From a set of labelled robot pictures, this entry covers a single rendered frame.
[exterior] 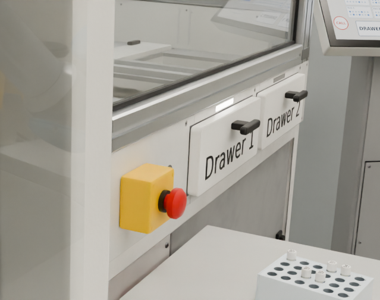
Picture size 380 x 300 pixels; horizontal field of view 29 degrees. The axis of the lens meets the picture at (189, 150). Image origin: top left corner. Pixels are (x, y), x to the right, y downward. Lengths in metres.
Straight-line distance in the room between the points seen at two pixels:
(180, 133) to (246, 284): 0.24
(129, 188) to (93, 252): 0.52
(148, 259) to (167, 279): 0.10
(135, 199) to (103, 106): 0.54
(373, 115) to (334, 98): 0.73
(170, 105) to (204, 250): 0.22
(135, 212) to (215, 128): 0.29
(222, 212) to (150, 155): 0.40
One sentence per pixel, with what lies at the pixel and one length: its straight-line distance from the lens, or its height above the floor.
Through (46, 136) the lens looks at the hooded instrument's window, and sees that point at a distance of 0.34.
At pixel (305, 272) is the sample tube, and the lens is 0.96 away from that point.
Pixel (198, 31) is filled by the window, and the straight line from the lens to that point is 1.16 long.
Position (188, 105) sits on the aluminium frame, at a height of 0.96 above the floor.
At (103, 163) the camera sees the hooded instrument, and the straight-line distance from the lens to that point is 0.41.
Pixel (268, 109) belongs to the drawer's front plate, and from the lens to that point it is 1.44.
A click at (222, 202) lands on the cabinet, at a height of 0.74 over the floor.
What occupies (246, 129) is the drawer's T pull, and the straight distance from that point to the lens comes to 1.21.
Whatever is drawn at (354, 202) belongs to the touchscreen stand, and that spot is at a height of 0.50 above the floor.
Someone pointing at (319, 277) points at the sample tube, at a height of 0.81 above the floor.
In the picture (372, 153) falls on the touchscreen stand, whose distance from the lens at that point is 2.19.
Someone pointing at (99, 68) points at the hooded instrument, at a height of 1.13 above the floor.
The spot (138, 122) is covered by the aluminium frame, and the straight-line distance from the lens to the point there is 0.97.
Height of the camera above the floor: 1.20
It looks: 16 degrees down
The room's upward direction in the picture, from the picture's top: 3 degrees clockwise
